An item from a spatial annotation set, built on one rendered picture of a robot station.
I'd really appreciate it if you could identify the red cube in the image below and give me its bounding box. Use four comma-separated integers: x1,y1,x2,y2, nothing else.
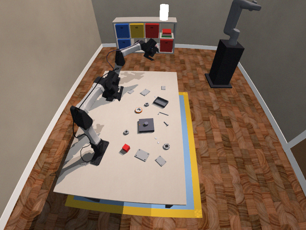
122,144,130,152

